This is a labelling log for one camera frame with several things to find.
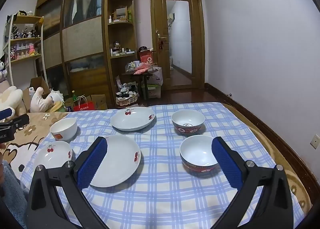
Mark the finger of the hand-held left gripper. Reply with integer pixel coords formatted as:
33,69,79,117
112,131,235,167
0,107,15,120
0,114,30,132

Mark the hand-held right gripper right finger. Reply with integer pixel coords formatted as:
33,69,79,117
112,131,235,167
210,137,293,229

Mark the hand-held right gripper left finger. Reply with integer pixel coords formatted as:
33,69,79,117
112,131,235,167
26,136,109,229

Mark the large cherry print plate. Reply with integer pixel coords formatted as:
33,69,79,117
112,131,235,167
110,107,156,132
89,135,142,188

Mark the red patterned porcelain bowl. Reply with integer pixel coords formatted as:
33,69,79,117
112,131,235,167
171,109,205,136
179,135,221,178

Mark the small cherry print plate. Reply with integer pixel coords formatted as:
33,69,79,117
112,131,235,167
33,141,73,170

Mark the white bowl with red label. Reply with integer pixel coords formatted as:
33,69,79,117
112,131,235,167
50,118,78,142

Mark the person's left forearm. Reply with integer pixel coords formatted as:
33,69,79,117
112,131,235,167
0,160,28,229

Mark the white long-eared plush toy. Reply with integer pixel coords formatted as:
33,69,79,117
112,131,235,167
0,85,24,115

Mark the brown floral printed blanket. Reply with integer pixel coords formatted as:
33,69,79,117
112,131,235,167
0,111,75,177

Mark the cream plush toy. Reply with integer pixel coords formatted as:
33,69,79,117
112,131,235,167
30,86,54,113

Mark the open cardboard box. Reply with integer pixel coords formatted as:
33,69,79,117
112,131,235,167
22,77,51,103

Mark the white and green plush toy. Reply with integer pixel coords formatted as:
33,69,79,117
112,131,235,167
47,89,67,113

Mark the black and white plush toy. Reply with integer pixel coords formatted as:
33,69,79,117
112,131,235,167
0,54,9,80

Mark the white shelf rack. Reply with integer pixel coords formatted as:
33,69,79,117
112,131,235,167
2,12,46,87

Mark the red paper bag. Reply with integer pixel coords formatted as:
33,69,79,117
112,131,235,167
73,95,97,111

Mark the brown cardboard box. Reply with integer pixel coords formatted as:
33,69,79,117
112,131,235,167
90,94,108,110

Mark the blue plaid blanket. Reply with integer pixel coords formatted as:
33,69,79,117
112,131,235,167
19,102,305,229

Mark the woven basket of socks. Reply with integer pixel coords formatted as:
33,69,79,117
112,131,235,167
115,83,139,107

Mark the row of small figurines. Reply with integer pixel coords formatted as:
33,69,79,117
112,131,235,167
10,26,42,40

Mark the clear storage box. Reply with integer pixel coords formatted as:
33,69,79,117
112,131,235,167
142,84,162,99

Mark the wooden wardrobe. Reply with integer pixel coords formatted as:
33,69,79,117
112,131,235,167
35,0,110,110

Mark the small folding table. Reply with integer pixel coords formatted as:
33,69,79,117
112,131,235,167
122,68,160,100

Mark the pink packet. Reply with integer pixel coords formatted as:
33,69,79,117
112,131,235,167
134,63,153,75

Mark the white plastic bag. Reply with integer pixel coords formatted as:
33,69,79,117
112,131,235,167
150,67,163,86

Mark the red box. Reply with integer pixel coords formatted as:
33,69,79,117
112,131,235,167
139,49,154,65

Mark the wooden corner shelf unit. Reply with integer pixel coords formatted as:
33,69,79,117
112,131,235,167
105,0,140,110

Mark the wooden door with glass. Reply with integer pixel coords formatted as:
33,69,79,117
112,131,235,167
149,0,206,91

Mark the single hole wall plate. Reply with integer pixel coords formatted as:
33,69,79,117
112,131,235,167
310,134,320,149

